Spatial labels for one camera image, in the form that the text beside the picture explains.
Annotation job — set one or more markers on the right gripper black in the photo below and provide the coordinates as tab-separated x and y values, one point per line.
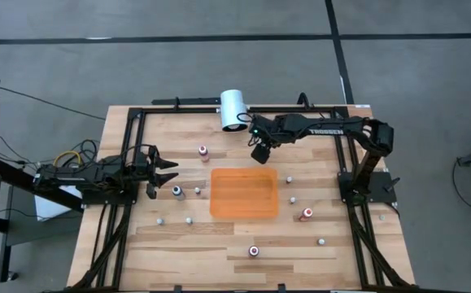
269	130

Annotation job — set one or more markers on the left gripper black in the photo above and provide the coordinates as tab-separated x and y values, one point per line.
143	173

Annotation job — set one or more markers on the pink-capped food coloring bottle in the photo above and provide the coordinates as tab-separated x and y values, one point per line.
203	151

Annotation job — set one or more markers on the red-capped food coloring bottle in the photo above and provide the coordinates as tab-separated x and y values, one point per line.
307	212

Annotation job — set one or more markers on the red Chefmaster candy color bottle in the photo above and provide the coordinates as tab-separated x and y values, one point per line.
253	251

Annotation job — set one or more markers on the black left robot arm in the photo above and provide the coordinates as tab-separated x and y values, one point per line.
97	175

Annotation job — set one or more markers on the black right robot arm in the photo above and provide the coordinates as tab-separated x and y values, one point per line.
320	124

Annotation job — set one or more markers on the white cylinder housing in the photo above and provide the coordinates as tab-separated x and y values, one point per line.
233	110

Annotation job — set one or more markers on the translucent orange plastic tray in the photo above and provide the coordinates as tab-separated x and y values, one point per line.
243	195

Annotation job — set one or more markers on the flat black bar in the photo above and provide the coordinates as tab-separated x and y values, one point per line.
190	100

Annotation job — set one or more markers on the white paper sheet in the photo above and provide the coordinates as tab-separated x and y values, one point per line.
52	203

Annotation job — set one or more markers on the black desk beam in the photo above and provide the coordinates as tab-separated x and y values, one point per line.
27	183

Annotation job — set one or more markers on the black stand leg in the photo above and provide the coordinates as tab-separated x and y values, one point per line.
3	260

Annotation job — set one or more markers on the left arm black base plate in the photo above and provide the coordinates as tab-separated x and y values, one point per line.
109	199

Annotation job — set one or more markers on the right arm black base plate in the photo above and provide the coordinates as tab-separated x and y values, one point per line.
381	187

